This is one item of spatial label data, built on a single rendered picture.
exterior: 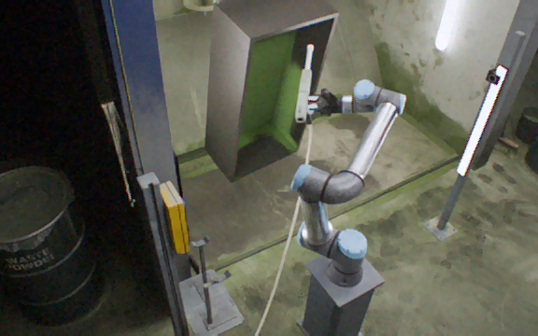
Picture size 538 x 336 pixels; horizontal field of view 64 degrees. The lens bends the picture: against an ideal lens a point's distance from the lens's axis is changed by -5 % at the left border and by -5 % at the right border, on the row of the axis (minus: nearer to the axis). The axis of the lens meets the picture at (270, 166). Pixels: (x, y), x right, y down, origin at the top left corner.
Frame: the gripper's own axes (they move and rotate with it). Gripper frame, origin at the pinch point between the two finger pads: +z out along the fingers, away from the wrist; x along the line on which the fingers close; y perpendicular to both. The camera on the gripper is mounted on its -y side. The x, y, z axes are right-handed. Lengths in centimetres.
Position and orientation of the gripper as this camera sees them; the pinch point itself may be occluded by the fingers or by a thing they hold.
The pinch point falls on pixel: (302, 103)
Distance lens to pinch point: 227.3
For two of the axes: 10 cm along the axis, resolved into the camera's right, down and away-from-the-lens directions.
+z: -9.7, 0.1, 2.6
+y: 2.3, 4.8, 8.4
